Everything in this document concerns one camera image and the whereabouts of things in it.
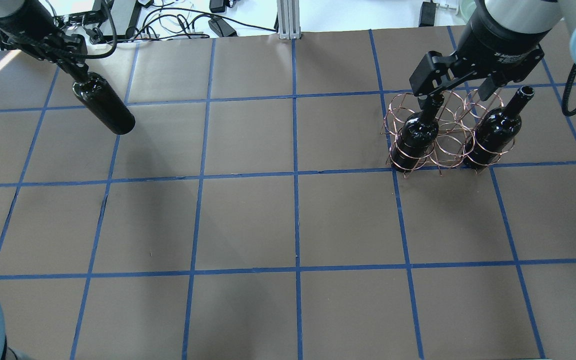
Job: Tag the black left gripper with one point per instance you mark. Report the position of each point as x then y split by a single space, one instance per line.
29 21

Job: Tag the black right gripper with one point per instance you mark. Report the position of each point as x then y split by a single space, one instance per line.
505 39

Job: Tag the dark glass wine bottle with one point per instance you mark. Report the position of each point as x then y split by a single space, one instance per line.
99 97

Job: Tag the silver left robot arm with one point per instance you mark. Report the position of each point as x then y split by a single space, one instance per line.
198 69

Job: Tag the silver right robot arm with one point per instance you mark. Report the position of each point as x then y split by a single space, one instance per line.
530 16

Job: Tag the dark wine bottle in basket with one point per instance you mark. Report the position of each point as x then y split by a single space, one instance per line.
415 138

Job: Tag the black power brick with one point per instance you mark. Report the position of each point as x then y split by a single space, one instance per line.
427 14

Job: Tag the black power adapter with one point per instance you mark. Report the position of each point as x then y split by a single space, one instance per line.
221 28

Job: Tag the copper wire wine basket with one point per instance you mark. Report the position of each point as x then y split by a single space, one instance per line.
457 119

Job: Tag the aluminium frame post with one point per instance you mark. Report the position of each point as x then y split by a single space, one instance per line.
288 15

